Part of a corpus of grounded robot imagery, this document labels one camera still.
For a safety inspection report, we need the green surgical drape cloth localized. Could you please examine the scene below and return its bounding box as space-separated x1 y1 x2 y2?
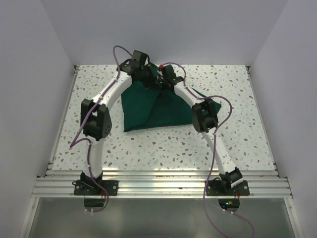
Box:
120 62 222 132

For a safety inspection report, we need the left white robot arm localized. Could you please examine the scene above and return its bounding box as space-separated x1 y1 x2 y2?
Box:
81 50 153 195

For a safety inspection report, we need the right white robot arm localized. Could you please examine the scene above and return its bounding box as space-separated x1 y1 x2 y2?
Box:
158 63 244 195

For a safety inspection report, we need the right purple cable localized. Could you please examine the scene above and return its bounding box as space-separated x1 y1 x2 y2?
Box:
162 62 256 238

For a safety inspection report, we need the purple cable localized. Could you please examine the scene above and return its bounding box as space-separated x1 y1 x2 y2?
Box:
162 62 256 238
69 45 136 214

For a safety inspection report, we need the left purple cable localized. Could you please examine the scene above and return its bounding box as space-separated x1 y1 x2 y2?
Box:
69 45 136 214

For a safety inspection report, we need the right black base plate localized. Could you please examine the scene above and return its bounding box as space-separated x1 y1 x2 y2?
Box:
206 178 250 196

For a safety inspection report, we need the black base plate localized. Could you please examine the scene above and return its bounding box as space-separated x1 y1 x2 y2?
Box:
72 180 119 196
206 178 250 196

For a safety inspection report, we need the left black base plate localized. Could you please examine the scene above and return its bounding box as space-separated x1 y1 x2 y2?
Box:
72 180 119 196

